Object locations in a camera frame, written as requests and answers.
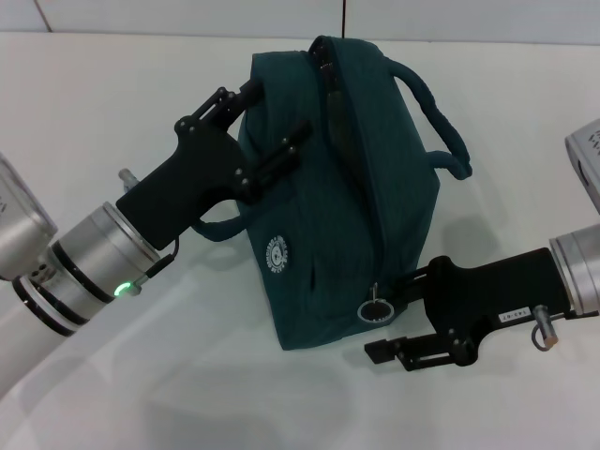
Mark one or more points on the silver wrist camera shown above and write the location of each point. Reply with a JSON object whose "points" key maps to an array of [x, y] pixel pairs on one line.
{"points": [[586, 159], [21, 220]]}

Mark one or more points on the dark teal insulated lunch bag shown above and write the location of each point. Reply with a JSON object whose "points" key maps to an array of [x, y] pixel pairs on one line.
{"points": [[365, 211]]}

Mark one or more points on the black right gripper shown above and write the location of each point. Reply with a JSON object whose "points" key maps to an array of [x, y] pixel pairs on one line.
{"points": [[492, 290]]}

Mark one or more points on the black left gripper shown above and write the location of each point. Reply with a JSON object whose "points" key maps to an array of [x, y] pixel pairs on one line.
{"points": [[187, 187]]}

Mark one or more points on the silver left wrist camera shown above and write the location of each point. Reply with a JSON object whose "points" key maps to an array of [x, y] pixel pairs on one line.
{"points": [[21, 220]]}

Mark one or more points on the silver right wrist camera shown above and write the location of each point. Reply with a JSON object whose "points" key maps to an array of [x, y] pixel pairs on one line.
{"points": [[586, 159]]}

